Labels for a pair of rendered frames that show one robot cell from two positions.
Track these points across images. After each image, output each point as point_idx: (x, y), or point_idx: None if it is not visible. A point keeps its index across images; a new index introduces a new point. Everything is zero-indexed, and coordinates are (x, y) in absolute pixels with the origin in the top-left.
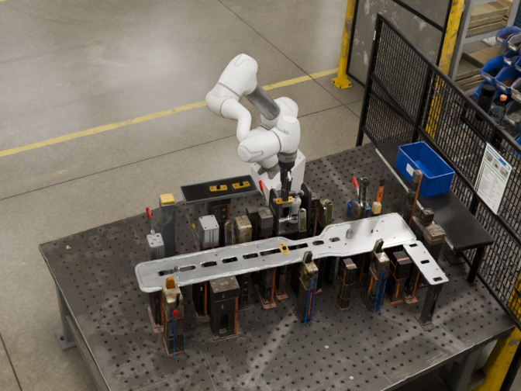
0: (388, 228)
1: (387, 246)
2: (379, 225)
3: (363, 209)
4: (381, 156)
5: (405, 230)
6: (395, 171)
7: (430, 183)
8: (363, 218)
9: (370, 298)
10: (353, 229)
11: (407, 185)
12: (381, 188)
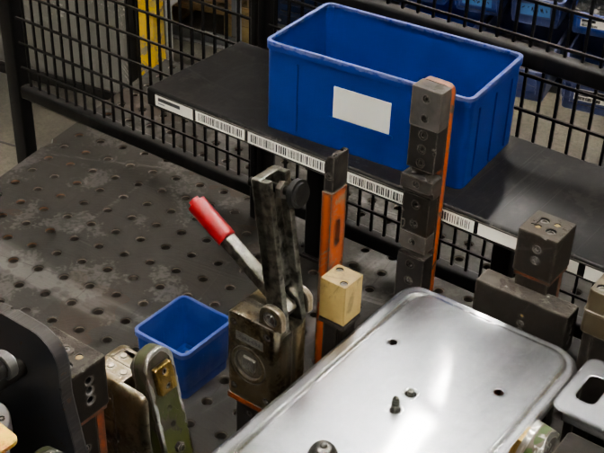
0: (441, 361)
1: (508, 446)
2: (396, 365)
3: (293, 324)
4: (190, 115)
5: (502, 339)
6: (286, 142)
7: (474, 121)
8: (300, 365)
9: None
10: (314, 434)
11: (367, 172)
12: (337, 199)
